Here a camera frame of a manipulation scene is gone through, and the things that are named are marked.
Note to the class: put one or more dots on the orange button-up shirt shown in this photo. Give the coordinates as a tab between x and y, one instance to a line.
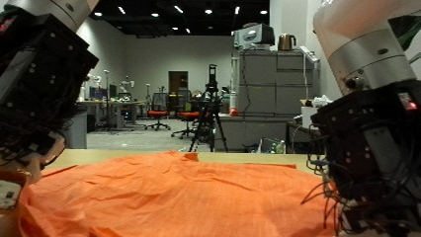
174	200

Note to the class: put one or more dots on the wooden office desk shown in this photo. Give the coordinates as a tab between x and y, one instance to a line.
109	102

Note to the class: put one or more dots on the grey waste bin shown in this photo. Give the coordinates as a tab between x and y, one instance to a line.
77	131

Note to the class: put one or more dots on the black side table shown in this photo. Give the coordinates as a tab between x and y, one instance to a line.
297	131

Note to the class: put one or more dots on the white storage box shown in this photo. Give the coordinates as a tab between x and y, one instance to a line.
308	115

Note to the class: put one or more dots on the crumpled white plastic bag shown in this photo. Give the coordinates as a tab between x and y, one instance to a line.
322	100

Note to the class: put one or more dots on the green bottle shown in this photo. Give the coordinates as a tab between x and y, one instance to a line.
280	147

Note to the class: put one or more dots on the orange seat office chair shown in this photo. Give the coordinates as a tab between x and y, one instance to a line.
157	113
188	115

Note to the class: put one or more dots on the long ceiling light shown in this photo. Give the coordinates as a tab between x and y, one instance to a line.
121	10
177	9
236	10

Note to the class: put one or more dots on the low grey cabinet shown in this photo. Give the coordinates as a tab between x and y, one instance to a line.
249	131

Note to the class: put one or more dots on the brown door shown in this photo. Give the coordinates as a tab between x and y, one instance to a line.
174	82

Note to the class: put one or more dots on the white power strip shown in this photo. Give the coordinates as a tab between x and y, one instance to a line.
309	54

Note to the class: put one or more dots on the tall grey metal cabinet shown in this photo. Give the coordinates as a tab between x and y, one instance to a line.
262	82

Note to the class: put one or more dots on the small red object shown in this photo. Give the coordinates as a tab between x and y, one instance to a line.
233	112

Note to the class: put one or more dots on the copper kettle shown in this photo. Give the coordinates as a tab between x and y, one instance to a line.
285	42

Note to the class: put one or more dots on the grey box monitor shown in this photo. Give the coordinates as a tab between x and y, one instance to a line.
256	35

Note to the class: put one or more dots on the black camera tripod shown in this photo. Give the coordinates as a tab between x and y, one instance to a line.
210	108

